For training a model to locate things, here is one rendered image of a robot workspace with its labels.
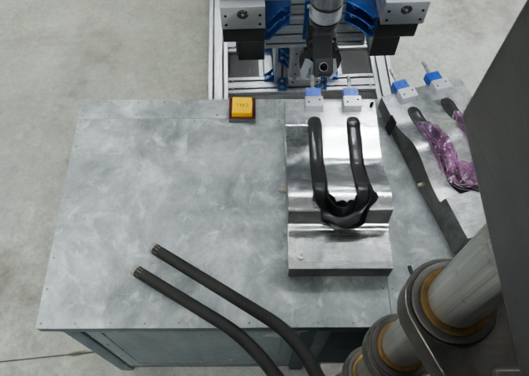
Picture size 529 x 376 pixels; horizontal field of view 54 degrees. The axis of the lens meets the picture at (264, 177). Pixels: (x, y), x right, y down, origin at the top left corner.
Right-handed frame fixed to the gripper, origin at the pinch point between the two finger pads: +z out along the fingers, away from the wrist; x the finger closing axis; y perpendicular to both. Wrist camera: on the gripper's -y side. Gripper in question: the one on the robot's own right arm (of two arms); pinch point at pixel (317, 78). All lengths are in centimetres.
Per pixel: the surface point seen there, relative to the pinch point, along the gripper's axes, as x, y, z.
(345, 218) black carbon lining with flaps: -6.5, -34.7, 13.8
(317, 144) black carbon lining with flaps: -0.5, -12.6, 13.0
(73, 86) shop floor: 111, 78, 101
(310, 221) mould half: 2.5, -35.8, 13.3
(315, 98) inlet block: -0.2, 0.3, 9.3
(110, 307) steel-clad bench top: 53, -56, 21
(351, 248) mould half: -7.7, -42.5, 15.0
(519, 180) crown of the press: 1, -77, -85
